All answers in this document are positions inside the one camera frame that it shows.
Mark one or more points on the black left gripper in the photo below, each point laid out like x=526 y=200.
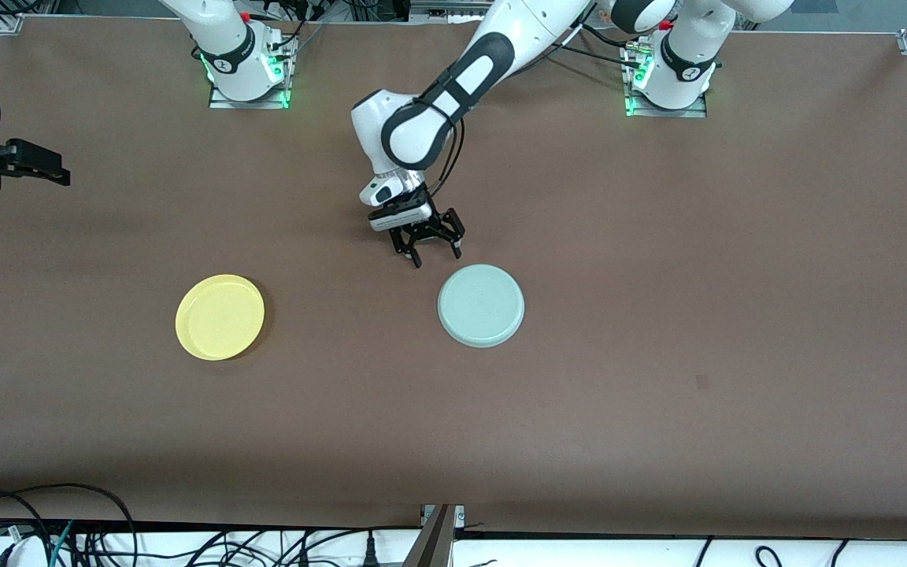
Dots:
x=431 y=227

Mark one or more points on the light green round plate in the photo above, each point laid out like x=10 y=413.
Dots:
x=481 y=305

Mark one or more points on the yellow round plate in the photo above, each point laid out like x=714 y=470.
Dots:
x=220 y=317

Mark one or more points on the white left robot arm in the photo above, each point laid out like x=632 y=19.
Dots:
x=422 y=134

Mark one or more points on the brown table cover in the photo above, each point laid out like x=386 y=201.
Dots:
x=453 y=433

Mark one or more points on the black power plug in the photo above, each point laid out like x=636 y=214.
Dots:
x=370 y=551

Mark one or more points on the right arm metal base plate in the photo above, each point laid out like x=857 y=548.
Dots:
x=221 y=102

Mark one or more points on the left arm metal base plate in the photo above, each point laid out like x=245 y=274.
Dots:
x=697 y=112

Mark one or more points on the aluminium frame profile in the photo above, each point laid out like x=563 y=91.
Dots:
x=438 y=543

